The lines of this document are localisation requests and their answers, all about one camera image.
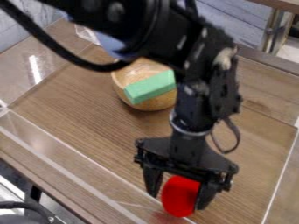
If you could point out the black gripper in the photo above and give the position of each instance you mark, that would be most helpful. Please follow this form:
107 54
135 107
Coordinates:
189 154

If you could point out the red plush fruit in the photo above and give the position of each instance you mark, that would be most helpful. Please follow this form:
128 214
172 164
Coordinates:
179 196

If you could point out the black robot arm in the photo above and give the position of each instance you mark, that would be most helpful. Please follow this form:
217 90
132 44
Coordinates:
169 34

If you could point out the green foam block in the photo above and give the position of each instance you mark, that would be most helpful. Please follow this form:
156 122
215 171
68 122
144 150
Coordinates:
149 87

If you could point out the wooden bowl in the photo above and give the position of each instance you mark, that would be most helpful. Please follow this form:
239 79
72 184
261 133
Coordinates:
141 69

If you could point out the clear acrylic corner stand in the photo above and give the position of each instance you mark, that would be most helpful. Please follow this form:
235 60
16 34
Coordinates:
87 34

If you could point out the clear acrylic tray wall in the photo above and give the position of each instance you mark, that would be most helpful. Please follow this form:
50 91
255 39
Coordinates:
84 186

